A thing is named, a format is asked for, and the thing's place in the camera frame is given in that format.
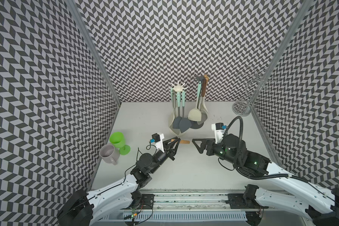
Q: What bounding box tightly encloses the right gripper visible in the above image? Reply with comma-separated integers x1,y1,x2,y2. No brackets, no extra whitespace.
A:
192,138,240,166

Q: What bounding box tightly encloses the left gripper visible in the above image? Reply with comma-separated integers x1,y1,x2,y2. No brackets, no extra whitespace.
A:
149,136,180,174

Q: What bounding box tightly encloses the grey spatula mint handle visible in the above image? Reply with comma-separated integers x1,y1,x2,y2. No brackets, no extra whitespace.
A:
179,91,192,133

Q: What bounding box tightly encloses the cream spatula wooden handle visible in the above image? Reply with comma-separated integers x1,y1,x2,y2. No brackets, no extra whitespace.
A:
171,139,190,144

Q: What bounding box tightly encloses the grey turner mint handle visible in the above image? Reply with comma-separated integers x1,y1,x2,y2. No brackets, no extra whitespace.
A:
172,92,180,130

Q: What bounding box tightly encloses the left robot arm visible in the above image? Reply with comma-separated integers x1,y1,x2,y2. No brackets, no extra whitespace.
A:
56,137,181,226

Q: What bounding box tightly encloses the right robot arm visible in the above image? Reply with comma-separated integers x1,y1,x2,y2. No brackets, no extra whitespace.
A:
192,134,339,226

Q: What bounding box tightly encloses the cream utensil rack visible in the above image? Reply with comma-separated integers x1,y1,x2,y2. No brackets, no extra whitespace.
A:
169,82,192,136

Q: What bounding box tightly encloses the green plastic goblet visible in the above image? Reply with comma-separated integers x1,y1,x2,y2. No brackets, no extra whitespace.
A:
109,132,131,155

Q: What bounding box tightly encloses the grey ceramic mug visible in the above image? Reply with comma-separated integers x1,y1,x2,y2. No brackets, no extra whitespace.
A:
99,144,120,165

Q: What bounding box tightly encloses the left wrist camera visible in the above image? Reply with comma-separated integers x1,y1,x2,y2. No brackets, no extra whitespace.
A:
150,133,164,152

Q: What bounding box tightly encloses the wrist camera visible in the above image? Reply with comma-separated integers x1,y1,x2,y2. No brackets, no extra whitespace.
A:
211,122,227,144
150,133,164,152

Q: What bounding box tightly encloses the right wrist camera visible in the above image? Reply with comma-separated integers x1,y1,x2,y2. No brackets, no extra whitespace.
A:
211,122,227,144

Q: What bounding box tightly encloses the cream turner mint handle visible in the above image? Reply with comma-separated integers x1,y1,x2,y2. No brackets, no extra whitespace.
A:
188,82,202,121

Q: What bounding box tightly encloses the aluminium front rail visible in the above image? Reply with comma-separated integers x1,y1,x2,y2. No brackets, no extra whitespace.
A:
73,190,314,224

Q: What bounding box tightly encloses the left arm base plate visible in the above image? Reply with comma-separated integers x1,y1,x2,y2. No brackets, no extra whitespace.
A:
129,193,155,210

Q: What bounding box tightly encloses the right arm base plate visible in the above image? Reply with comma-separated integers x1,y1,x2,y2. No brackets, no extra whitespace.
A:
225,193,269,209

